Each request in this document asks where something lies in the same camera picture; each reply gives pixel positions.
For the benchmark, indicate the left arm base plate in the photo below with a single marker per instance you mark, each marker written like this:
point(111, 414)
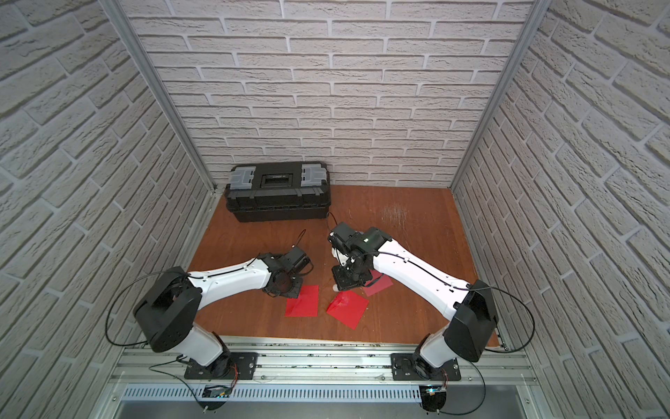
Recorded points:
point(240, 365)

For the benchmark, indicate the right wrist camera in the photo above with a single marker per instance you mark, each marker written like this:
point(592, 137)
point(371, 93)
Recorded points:
point(341, 257)

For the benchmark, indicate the right dark red envelope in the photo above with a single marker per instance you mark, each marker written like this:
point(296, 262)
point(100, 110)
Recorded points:
point(377, 284)

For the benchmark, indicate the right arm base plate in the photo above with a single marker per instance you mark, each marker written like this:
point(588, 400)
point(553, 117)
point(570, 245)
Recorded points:
point(410, 367)

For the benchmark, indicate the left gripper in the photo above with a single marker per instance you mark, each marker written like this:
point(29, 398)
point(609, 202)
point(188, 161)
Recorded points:
point(285, 285)

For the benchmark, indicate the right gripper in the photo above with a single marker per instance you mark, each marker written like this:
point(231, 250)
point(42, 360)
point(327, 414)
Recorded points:
point(344, 285)

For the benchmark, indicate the aluminium rail frame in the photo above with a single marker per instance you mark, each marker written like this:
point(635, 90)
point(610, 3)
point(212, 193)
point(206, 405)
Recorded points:
point(287, 370)

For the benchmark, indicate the black plastic toolbox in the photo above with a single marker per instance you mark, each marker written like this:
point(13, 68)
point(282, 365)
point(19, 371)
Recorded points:
point(278, 191)

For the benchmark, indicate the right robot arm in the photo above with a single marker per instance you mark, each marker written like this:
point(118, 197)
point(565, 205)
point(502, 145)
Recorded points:
point(470, 309)

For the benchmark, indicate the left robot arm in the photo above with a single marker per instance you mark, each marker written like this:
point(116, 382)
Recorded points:
point(166, 313)

